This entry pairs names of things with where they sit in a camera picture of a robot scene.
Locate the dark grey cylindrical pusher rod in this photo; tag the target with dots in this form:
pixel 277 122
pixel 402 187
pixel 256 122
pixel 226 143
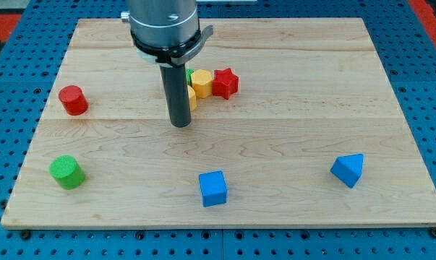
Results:
pixel 177 97

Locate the black clamp ring flange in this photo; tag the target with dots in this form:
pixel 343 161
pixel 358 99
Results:
pixel 173 56

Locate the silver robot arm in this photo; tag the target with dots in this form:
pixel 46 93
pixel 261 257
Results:
pixel 168 33

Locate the blue triangle block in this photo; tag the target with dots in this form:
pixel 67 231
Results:
pixel 348 169

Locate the green block behind rod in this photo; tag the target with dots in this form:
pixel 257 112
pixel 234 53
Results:
pixel 189 73

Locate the yellow hexagon block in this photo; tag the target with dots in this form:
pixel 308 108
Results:
pixel 202 83

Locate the yellow block behind rod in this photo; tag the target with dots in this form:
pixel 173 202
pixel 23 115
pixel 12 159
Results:
pixel 192 98

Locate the red star block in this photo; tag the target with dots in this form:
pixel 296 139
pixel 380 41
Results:
pixel 225 83

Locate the red cylinder block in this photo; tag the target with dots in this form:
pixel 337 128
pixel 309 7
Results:
pixel 73 100

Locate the blue cube block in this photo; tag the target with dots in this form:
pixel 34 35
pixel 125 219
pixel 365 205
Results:
pixel 213 188

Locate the green cylinder block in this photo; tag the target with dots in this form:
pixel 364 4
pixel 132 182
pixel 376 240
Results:
pixel 66 171

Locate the wooden board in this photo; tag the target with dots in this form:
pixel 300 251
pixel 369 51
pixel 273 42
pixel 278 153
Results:
pixel 310 90

